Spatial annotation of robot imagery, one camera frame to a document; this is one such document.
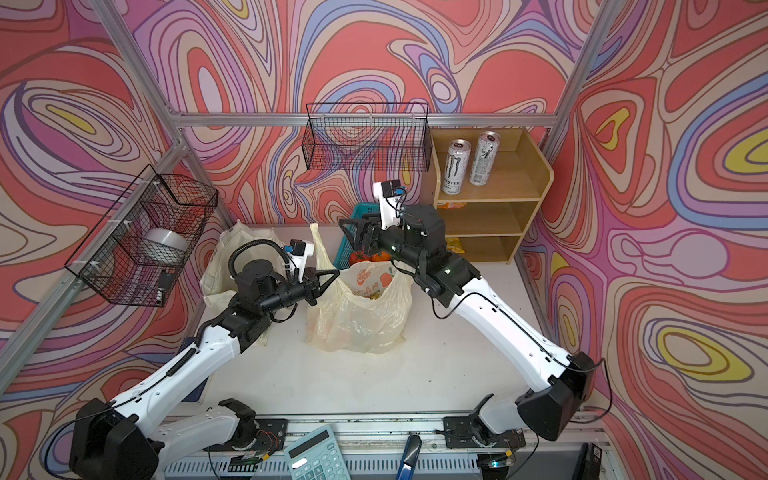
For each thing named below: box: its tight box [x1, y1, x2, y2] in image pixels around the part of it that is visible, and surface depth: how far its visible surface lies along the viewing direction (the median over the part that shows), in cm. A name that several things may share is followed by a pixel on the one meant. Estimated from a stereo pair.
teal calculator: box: [284, 424, 352, 480], surface depth 70 cm
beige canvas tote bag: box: [201, 221, 288, 309], surface depth 79 cm
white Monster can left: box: [442, 139, 472, 195], surface depth 78 cm
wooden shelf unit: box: [421, 128, 555, 264], surface depth 86 cm
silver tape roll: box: [141, 228, 188, 265], surface depth 74 cm
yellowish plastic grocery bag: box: [306, 223, 414, 355], surface depth 79 cm
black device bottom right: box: [572, 443, 602, 480], surface depth 70 cm
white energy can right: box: [469, 131, 501, 186], surface depth 81 cm
